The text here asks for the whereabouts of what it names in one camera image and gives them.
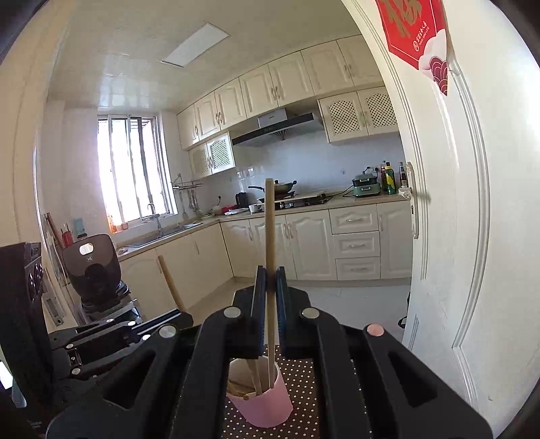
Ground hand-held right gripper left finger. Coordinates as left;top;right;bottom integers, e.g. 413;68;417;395
44;266;268;439

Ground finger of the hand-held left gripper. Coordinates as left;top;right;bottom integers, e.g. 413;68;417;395
62;326;170;379
50;308;195;343

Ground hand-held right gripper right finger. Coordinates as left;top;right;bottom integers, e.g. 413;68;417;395
274;266;494;439

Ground tan bamboo chopstick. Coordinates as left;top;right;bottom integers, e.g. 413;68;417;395
157;254;187;314
264;178;279;389

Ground bundle of wooden chopsticks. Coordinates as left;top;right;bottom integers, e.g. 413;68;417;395
228;359;271;401

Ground pink cup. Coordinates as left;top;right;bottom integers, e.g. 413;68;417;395
225;357;294;428

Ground cream base cabinets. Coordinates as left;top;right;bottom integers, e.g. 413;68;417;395
116;198;413;311

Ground steel sink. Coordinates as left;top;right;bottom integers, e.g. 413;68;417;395
124;223;203;250

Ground gas stove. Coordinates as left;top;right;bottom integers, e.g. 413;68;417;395
257;193;334;210

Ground metal faucet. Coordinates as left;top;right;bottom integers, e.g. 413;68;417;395
147;203;163;237

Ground black wok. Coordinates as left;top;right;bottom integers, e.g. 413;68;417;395
248;179;298;199

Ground green electric cooker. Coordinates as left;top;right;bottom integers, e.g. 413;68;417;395
351;169;380;198

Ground cream lattice door cabinet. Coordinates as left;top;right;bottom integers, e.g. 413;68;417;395
317;86;399;145
188;131;236;181

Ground kitchen window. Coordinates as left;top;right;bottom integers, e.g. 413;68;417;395
97;114;178;233

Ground black range hood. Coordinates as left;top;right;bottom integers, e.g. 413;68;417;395
231;107;325;148

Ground white door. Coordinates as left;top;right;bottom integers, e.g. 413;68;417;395
342;0;536;435

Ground ceiling light panel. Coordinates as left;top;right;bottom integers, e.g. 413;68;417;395
161;22;231;67

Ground red paper door decoration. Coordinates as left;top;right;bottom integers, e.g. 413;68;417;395
375;0;454;97

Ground wall utensil rack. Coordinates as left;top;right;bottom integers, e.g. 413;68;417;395
171;174;203;220

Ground metal door handle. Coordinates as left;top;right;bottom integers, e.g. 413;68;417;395
399;162;431;239

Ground cream wall cabinets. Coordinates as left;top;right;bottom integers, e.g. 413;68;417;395
176;34;382;150

